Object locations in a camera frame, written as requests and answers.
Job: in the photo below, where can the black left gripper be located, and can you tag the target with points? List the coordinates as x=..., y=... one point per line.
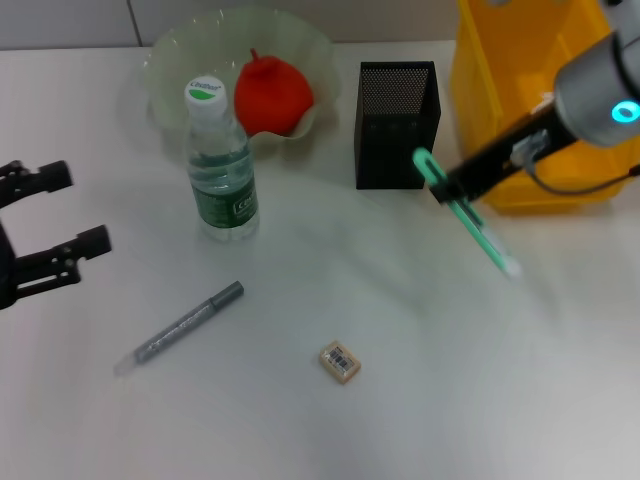
x=6, y=270

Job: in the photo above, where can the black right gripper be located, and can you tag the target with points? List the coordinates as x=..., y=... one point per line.
x=510, y=150

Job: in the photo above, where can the black mesh pen holder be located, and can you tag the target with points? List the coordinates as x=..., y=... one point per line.
x=390, y=140

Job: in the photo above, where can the water bottle with green label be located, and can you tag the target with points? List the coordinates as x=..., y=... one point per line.
x=222, y=165

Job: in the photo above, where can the silver marker pen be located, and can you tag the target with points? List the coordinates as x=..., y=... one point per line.
x=185, y=325

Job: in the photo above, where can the green utility knife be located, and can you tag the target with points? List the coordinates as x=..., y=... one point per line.
x=487, y=245

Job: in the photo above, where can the translucent green fruit plate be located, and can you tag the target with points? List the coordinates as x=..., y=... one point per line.
x=170, y=75

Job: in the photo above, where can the beige eraser with barcode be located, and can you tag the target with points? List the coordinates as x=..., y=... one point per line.
x=340, y=363

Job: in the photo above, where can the red tomato-shaped toy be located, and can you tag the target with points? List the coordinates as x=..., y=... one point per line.
x=272, y=95

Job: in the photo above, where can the yellow plastic bin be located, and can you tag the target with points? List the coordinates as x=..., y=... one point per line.
x=480, y=75

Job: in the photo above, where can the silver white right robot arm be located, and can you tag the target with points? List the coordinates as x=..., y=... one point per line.
x=595, y=100

